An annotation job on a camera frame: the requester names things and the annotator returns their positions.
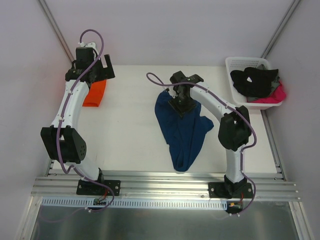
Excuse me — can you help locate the navy blue t-shirt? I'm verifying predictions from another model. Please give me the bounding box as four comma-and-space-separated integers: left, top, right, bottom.
154, 90, 214, 172

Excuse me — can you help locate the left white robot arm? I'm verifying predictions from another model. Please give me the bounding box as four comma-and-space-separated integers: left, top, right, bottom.
40, 42, 115, 194

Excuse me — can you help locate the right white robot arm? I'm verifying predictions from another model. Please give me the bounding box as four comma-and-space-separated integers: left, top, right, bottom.
168, 71, 252, 199

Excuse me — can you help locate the orange folded t-shirt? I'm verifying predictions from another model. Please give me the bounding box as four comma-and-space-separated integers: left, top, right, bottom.
82, 79, 107, 108

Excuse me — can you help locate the white plastic laundry basket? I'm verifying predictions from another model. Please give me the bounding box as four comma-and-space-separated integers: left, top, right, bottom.
225, 57, 287, 110

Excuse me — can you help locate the black t-shirt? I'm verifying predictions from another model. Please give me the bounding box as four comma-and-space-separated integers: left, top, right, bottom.
230, 67, 279, 98

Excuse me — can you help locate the left corner aluminium profile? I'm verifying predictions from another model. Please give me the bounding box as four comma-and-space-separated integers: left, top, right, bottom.
36, 0, 75, 64

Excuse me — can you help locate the corner aluminium profile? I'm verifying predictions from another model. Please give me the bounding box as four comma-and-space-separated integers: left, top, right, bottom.
260, 0, 303, 59
36, 0, 75, 64

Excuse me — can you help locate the pink t-shirt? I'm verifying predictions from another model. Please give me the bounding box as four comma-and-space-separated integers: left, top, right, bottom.
246, 81, 287, 104

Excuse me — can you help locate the right corner aluminium profile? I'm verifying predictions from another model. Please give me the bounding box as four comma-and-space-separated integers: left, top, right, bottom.
260, 0, 303, 59

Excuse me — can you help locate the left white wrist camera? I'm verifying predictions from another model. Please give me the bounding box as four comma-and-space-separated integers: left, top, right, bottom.
78, 42, 98, 56

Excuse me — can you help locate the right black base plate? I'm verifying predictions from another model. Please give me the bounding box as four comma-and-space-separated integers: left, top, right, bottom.
208, 182, 254, 199

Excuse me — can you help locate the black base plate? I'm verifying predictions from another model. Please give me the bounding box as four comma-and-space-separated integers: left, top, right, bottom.
208, 182, 254, 199
76, 180, 121, 196

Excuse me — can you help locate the aluminium mounting rail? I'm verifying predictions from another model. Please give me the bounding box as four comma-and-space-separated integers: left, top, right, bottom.
31, 169, 302, 202

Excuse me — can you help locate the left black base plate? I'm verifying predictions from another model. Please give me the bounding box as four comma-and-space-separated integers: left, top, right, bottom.
76, 180, 121, 196

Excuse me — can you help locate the white slotted cable duct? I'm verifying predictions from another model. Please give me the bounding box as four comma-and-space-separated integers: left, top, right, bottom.
41, 197, 227, 210

